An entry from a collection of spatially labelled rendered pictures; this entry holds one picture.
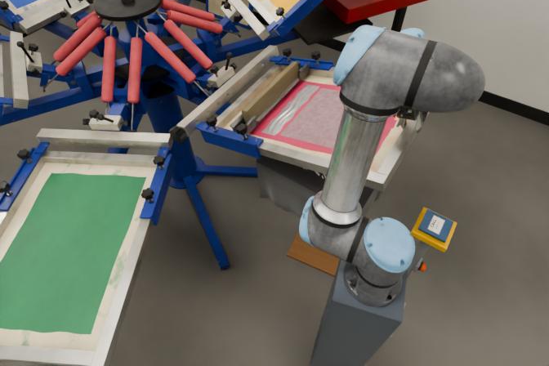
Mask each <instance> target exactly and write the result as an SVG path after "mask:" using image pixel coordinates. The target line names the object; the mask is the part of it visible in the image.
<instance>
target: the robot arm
mask: <svg viewBox="0 0 549 366"><path fill-rule="evenodd" d="M333 83H334V84H336V85H337V87H340V86H341V90H340V94H339V100H340V102H341V103H342V104H343V105H344V110H343V113H342V116H341V121H340V125H339V128H338V132H337V137H336V140H335V144H334V147H333V153H332V157H331V159H330V163H329V166H328V172H327V176H326V178H325V182H324V187H323V190H322V191H320V192H318V193H317V194H316V195H315V196H312V197H310V198H309V200H308V201H307V203H306V205H305V207H304V209H303V212H302V216H301V220H300V225H299V234H300V236H301V239H302V240H303V241H305V242H307V243H309V244H310V245H311V246H312V247H314V248H319V249H321V250H323V251H325V252H328V253H330V254H332V255H334V256H335V257H338V258H341V259H342V260H344V261H347V263H346V266H345V269H344V282H345V285H346V288H347V290H348V291H349V293H350V294H351V296H352V297H353V298H354V299H356V300H357V301H359V302H360V303H362V304H364V305H366V306H372V307H381V306H386V305H389V304H390V303H392V302H393V300H394V299H396V298H397V296H398V295H399V293H400V290H401V288H402V283H403V280H402V275H403V273H404V272H405V271H406V270H407V269H408V268H409V266H410V265H411V263H412V260H413V256H414V253H415V243H414V239H413V236H412V235H411V233H410V231H409V230H408V228H407V227H406V226H405V225H403V224H402V223H401V222H399V221H397V220H395V219H392V218H389V217H382V218H377V219H374V220H371V219H369V218H367V217H365V216H361V214H362V208H361V205H360V203H359V199H360V196H361V194H362V191H363V188H364V185H365V182H366V180H367V177H368V173H369V170H370V167H371V165H372V163H373V159H374V156H375V153H376V151H377V147H378V145H379V142H380V139H381V137H382V133H383V130H384V127H385V125H386V121H387V119H388V118H389V117H391V116H394V117H395V116H396V114H397V118H399V121H398V122H397V125H396V126H397V127H399V126H401V127H402V128H403V129H404V127H405V126H406V124H407V122H406V120H407V119H409V120H414V121H416V120H417V122H416V127H415V130H416V132H417V133H419V132H420V131H421V129H422V127H423V125H424V122H425V120H426V116H427V114H428V112H430V113H451V112H457V111H460V110H464V109H467V108H469V107H470V106H472V105H473V104H474V103H476V102H477V101H478V99H479V98H480V97H481V95H482V93H483V91H484V86H485V76H484V72H483V70H482V69H481V68H480V66H479V65H478V64H477V63H476V61H474V60H473V59H472V58H471V57H469V56H468V55H467V54H465V53H464V52H462V51H460V50H458V49H457V48H455V47H452V46H449V45H448V44H445V43H442V42H435V41H431V40H428V39H425V34H424V32H423V31H422V30H421V29H416V28H411V29H404V30H402V31H400V32H396V31H393V30H389V29H387V28H386V27H383V28H380V27H376V26H371V25H362V26H360V27H359V28H357V29H356V30H355V31H354V33H353V34H352V35H351V36H350V38H349V40H348V41H347V43H346V45H345V46H344V48H343V50H342V52H341V55H340V57H339V59H338V62H337V65H336V68H335V70H334V74H333Z"/></svg>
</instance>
